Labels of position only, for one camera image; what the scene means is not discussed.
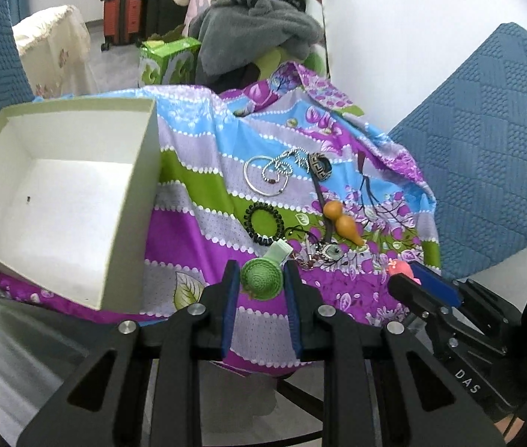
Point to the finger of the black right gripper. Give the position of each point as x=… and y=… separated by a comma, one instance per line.
x=438, y=287
x=433, y=305

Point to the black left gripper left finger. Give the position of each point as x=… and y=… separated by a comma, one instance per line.
x=102, y=403

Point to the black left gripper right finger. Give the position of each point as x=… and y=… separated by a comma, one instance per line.
x=382, y=387

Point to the pink small clip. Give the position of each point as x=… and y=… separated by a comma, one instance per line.
x=400, y=267

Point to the green eye bead charm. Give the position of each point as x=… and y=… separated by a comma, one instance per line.
x=332, y=252

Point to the orange gourd ornament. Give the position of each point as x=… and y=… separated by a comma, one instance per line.
x=343, y=224

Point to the silver bangle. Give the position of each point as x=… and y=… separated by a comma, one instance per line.
x=273, y=172

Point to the colourful floral cloth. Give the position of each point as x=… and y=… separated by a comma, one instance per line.
x=204, y=215

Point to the white cardboard box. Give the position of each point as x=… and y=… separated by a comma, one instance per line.
x=78, y=179

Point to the grey fleece garment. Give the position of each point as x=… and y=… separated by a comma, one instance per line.
x=235, y=33

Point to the green cardboard box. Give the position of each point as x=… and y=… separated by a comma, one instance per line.
x=168, y=63

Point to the cream lace covered table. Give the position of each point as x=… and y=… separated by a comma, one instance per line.
x=54, y=47

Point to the red suitcase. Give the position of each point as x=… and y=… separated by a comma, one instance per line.
x=122, y=23

